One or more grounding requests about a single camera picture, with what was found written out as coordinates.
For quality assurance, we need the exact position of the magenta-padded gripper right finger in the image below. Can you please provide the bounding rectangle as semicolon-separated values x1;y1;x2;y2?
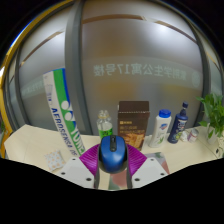
125;143;169;190

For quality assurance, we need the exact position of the small white crumpled object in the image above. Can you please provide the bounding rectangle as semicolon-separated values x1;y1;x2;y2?
179;130;189;143

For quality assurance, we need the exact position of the brown cardboard snack box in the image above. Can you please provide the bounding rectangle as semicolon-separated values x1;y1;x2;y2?
117;100;151;152

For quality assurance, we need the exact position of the small pink white jar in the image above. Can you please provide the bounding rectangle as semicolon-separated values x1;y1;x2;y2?
187;127;200;144

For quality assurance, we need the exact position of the dark blue shampoo bottle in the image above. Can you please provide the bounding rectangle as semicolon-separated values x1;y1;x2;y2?
167;101;190;145

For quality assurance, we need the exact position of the clear green-label drink bottle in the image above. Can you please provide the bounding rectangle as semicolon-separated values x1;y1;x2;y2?
96;109;114;140

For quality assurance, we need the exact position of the multicolour blotch-print mouse pad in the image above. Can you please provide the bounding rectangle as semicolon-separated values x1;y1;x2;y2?
108;151;171;191

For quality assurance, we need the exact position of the white blue-capped lotion bottle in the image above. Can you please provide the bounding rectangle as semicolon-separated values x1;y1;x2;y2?
148;108;173;149

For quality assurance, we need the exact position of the blue and black computer mouse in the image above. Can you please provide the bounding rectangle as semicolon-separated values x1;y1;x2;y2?
97;134;129;174

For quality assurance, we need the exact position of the green potted plant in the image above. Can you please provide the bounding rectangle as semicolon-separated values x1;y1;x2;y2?
195;93;224;158

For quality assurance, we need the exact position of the white green shuttlecock tube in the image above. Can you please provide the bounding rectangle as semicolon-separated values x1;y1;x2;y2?
42;68;87;158

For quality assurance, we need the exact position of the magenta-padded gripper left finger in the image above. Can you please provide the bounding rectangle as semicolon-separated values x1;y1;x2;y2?
54;143;101;190

